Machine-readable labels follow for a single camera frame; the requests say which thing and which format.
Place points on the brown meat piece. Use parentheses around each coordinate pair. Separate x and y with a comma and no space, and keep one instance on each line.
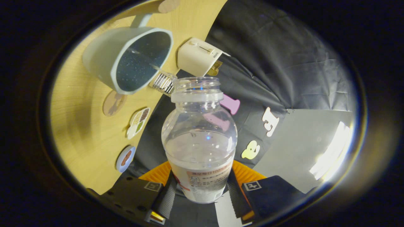
(128,154)
(124,161)

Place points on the clear plastic juice bottle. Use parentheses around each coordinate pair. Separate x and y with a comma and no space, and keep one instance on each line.
(199,142)

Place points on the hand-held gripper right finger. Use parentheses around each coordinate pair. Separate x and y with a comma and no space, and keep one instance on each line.
(240,198)

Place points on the round wooden coaster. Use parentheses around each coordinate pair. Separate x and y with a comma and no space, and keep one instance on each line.
(114,103)

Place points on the wooden table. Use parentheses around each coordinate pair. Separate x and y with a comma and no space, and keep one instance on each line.
(85,132)

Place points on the brown toast slice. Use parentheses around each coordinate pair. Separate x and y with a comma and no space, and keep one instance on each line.
(212,72)
(217,65)

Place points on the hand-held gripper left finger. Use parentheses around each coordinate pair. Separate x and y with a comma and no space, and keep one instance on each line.
(165,198)

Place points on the white divided dish with beans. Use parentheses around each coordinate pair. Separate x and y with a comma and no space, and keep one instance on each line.
(138,123)

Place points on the white toaster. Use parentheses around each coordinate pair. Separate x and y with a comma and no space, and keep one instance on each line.
(195,58)

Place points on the blue plate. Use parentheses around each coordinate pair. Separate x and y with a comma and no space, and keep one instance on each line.
(120,165)

